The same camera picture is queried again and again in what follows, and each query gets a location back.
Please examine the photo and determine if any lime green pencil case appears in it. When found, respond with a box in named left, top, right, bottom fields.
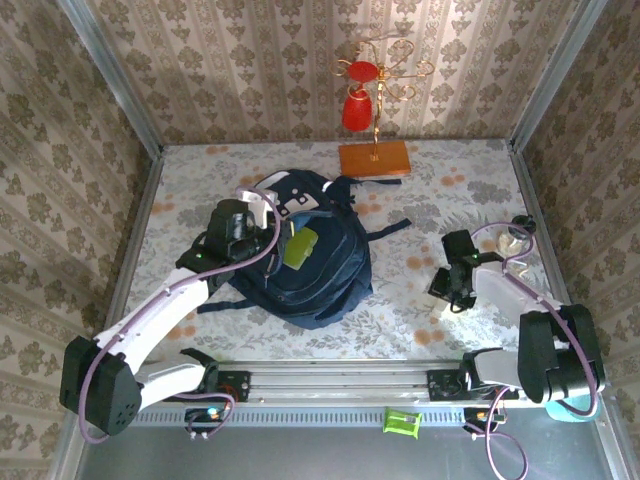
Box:
left=283, top=227, right=320, bottom=271

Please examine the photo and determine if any navy blue backpack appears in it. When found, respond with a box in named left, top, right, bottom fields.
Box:
left=197, top=168, right=414, bottom=331

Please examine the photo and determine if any glass jar black lid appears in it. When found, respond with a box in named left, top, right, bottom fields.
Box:
left=497, top=214, right=536, bottom=251

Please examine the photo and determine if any red wine glass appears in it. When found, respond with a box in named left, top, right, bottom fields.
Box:
left=342, top=60, right=379, bottom=132

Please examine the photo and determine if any teal translucent plastic cup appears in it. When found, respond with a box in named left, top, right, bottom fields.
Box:
left=544, top=399, right=599, bottom=425

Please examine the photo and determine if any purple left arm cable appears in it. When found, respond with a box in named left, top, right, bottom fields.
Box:
left=79, top=185, right=281, bottom=445

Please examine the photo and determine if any aluminium side rail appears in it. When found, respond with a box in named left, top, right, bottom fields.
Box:
left=508, top=144, right=590, bottom=362
left=93, top=147, right=166, bottom=366

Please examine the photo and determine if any gold wire rack wooden base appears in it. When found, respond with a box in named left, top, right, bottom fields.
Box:
left=327, top=39, right=436, bottom=177

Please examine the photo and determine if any small circuit board with wires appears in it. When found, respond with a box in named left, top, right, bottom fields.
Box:
left=462, top=407, right=506, bottom=441
left=184, top=407, right=236, bottom=441

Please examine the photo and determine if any aluminium mounting rail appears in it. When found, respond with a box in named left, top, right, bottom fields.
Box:
left=134, top=360, right=609, bottom=407

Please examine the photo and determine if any green packet on rail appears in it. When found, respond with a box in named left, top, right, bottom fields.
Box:
left=382, top=407, right=424, bottom=441

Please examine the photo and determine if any grey slotted cable duct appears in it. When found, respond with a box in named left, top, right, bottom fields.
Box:
left=134, top=407, right=501, bottom=427

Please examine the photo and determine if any aluminium frame post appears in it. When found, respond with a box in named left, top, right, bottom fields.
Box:
left=508, top=0, right=610, bottom=151
left=55, top=0, right=166, bottom=157

